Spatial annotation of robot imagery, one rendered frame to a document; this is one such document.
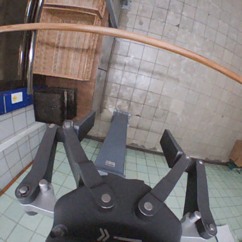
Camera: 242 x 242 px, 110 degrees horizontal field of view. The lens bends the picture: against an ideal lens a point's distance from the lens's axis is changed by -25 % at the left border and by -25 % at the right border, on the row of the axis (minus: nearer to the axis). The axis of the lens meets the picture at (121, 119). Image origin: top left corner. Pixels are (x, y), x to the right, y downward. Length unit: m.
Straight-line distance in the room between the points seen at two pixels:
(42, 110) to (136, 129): 1.32
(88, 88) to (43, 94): 0.40
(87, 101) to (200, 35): 1.80
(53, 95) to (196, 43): 1.89
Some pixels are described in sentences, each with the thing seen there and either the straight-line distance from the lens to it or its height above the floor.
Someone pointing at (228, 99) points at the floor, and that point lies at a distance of 2.35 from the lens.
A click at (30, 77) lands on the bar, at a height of 1.17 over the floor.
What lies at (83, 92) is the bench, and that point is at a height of 0.58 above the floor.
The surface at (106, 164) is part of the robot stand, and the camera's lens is 0.73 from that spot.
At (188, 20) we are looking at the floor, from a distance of 2.06.
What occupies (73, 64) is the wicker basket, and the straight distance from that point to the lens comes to 1.20.
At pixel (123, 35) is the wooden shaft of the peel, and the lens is 0.48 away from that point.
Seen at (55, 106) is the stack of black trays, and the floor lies 0.87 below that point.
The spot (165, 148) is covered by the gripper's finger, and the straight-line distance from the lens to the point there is 0.19.
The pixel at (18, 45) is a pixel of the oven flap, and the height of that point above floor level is 0.97.
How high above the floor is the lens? 1.65
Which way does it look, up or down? 70 degrees down
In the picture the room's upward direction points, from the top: 168 degrees counter-clockwise
